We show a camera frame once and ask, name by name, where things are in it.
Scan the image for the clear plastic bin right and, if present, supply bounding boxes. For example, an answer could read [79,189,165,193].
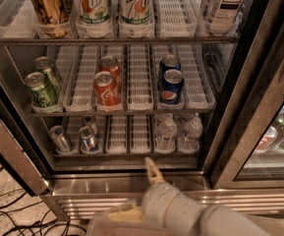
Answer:
[249,215,284,236]

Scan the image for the blue pepsi can front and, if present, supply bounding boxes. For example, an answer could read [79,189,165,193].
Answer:
[159,69,185,104]

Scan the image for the red coca cola can rear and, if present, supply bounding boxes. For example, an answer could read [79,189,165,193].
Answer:
[98,55,121,84]

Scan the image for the green soda can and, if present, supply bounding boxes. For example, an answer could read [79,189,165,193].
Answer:
[24,72,58,108]
[34,56,62,95]

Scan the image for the blue silver redbull can front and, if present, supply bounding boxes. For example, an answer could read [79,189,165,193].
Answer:
[79,126,98,153]

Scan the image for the blue pepsi can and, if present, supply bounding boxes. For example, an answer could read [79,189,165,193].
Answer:
[159,53,181,74]
[159,69,185,104]

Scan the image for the redbull can rear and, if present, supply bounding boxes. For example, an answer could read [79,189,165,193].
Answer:
[82,116,98,135]

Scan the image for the fridge glass door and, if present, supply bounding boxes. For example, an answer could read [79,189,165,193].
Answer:
[209,0,284,190]

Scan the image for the green soda can front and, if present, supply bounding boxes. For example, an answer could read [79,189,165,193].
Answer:
[24,72,58,108]

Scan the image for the clear water bottle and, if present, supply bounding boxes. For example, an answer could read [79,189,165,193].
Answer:
[179,116,203,153]
[156,117,177,154]

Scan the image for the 7up can left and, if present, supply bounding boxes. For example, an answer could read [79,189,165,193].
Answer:
[76,0,110,25]

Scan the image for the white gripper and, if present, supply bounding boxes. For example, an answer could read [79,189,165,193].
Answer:
[107,157,164,223]

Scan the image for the gold tall can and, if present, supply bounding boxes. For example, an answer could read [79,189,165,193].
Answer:
[31,0,73,37]

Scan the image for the green soda can rear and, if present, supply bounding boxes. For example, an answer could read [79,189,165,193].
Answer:
[34,56,62,95]

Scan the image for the clear water bottle right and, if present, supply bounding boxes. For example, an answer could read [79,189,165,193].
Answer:
[179,116,203,153]

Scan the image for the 7up can right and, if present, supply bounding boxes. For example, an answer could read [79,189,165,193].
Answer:
[120,0,151,25]

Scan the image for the black floor cables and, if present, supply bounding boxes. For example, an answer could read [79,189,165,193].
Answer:
[0,165,87,236]

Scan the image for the red coca cola can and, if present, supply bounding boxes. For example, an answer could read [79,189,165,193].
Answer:
[98,55,121,84]
[93,71,121,106]

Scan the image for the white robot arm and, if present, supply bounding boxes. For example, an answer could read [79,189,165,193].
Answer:
[107,157,270,236]

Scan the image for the red coca cola can front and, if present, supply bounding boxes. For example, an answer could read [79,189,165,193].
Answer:
[93,71,121,106]

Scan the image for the wire shelf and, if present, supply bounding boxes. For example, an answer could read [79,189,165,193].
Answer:
[0,36,239,46]
[30,109,214,117]

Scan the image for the clear water bottle left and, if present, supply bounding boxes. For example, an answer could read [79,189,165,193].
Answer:
[156,117,177,154]

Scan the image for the blue pepsi can rear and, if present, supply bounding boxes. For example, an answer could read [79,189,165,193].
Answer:
[159,53,181,74]

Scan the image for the top wire shelf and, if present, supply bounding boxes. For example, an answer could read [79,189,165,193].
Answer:
[0,36,239,46]

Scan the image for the middle wire shelf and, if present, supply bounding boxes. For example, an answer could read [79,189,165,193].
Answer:
[30,109,214,117]

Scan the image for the red can behind door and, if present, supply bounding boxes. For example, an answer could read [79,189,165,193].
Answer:
[255,126,277,153]

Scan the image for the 7up can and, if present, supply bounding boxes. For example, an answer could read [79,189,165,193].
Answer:
[76,0,110,25]
[120,0,151,25]

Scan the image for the teas tea bottle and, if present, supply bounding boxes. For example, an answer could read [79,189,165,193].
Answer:
[200,0,244,35]

